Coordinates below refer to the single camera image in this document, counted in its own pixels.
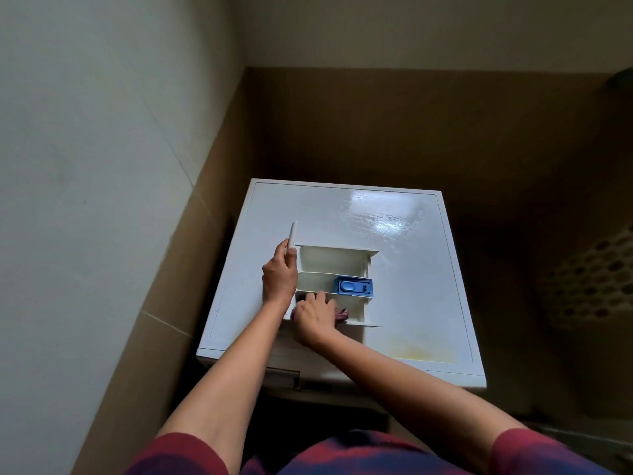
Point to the white washing machine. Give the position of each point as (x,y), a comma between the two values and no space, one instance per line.
(415,252)

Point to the red checkered cloth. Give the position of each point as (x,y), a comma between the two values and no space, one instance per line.
(342,316)

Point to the person's right forearm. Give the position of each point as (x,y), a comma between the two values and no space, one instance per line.
(415,385)

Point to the person's left hand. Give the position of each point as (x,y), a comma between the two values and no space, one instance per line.
(279,281)

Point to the person's right hand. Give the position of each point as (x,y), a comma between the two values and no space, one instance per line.
(314,319)

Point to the dark round basin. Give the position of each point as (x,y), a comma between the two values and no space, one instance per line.
(588,440)

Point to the perforated plastic basket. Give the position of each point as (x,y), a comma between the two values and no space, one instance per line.
(593,277)

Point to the dark red shirt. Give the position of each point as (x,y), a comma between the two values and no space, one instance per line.
(356,455)

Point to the person's left forearm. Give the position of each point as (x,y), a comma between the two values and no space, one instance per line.
(232,380)

